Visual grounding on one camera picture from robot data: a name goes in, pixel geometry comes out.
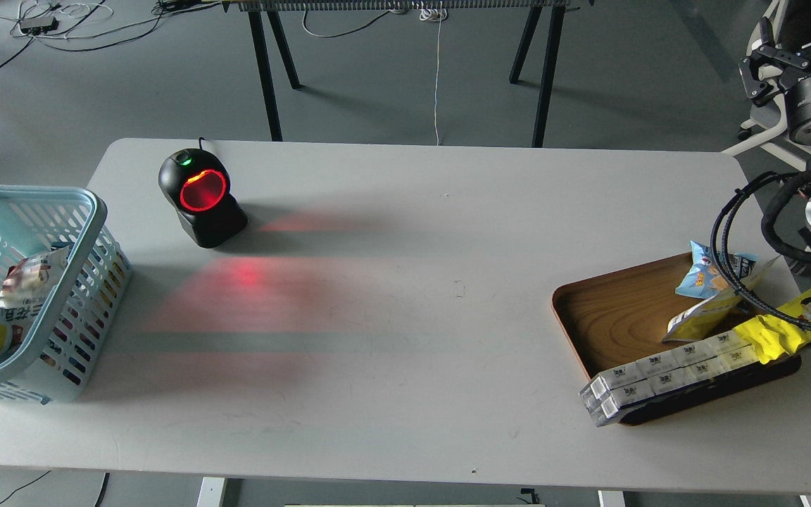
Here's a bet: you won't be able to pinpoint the blue snack bag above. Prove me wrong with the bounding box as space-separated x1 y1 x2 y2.
674 240 757 299

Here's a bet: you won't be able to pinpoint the yellow white snack pouch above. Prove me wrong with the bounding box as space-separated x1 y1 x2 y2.
662 282 743 344

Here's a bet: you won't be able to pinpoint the yellow cartoon snack bag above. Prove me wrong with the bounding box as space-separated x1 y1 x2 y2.
733 288 811 365

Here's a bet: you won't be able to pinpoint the white boxed snack pack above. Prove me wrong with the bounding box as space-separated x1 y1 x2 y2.
579 330 760 427

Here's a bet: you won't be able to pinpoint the light blue plastic basket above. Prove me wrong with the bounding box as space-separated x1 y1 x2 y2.
0 185 132 404

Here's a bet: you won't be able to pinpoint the red white snack bag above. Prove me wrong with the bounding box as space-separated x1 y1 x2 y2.
0 242 74 327

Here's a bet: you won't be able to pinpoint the black trestle table legs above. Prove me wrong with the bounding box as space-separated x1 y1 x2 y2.
213 2 572 148

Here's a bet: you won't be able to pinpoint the brown wooden tray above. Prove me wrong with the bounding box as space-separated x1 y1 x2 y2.
551 253 802 426

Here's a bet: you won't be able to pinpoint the black barcode scanner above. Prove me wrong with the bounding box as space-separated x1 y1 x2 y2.
158 136 248 249

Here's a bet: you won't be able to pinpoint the white hanging cable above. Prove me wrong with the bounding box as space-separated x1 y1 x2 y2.
417 6 448 146

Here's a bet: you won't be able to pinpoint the floor cables and adapter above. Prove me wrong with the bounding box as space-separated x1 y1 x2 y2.
0 0 167 96

